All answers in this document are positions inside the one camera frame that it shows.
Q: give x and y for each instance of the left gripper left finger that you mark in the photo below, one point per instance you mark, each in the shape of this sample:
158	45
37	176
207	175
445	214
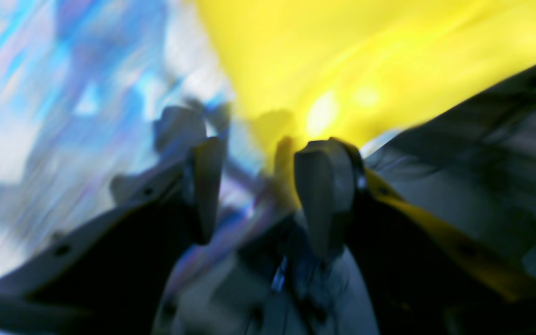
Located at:
109	275

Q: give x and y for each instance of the patterned blue tablecloth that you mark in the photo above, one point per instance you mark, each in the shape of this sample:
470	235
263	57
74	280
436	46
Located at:
83	84

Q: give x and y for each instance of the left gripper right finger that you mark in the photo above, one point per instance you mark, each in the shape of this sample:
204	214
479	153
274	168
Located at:
423	276

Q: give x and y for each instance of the yellow T-shirt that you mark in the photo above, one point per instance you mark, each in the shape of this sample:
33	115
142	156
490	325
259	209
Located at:
306	70

